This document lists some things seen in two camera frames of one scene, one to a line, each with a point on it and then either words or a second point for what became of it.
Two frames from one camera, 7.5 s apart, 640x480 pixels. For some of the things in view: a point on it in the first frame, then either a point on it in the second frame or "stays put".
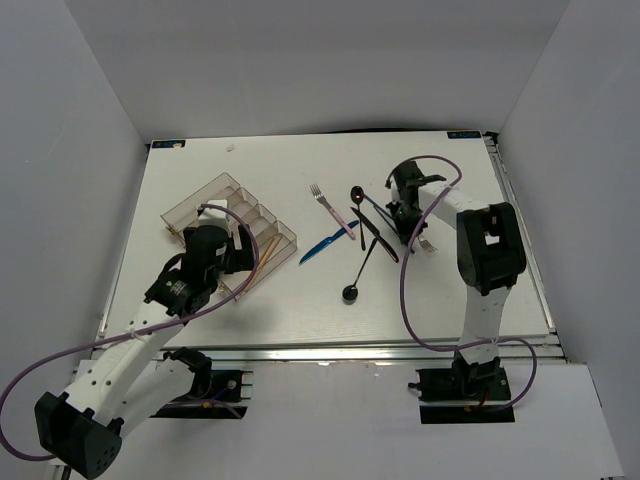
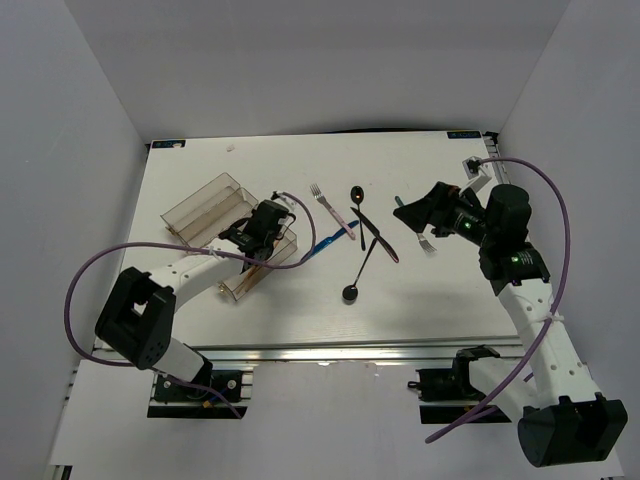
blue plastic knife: x=325 y=242 stays put
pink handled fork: x=320 y=197 stays put
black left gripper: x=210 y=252 -> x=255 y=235
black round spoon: x=350 y=292 stays put
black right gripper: x=406 y=233 -> x=446 y=198
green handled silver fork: x=427 y=246 stays put
